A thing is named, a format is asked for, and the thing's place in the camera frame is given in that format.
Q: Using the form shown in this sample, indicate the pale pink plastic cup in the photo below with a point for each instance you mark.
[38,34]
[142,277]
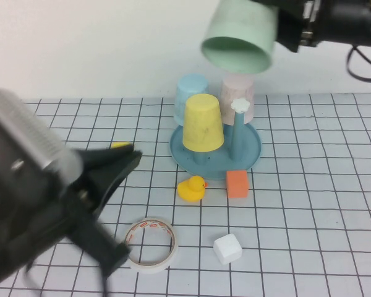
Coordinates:
[235,89]

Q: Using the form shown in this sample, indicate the yellow plastic cup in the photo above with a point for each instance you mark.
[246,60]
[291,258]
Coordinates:
[202,123]

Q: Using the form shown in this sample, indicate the pale green plastic cup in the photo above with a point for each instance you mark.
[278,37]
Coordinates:
[241,31]

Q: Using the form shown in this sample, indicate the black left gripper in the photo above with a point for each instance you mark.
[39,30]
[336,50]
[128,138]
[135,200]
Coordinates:
[80,222]

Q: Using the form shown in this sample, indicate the yellow foam cube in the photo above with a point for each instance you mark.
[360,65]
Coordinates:
[120,144]

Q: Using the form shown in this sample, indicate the light blue plastic cup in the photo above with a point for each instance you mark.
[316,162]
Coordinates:
[188,88]

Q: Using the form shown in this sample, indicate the yellow rubber duck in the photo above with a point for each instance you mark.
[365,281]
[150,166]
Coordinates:
[190,191]

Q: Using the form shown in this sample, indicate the grid pattern tablecloth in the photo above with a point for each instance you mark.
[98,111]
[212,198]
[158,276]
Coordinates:
[296,201]

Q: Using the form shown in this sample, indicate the white foam cube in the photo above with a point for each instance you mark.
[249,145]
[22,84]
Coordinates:
[227,249]

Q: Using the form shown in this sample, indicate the teal cup stand white knobs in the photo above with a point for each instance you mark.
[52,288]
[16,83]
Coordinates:
[245,154]

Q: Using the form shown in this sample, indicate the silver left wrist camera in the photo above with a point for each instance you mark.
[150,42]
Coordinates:
[24,130]

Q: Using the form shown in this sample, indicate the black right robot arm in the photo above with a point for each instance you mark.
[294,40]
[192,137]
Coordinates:
[352,21]

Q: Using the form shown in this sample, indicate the orange foam cube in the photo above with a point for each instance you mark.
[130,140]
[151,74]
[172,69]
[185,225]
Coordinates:
[238,185]

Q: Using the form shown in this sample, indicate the white tape roll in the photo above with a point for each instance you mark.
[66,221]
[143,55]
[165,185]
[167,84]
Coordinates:
[151,269]

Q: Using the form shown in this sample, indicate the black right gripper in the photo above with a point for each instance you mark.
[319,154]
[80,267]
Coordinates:
[296,24]

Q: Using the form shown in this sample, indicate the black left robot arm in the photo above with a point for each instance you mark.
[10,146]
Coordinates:
[6,247]

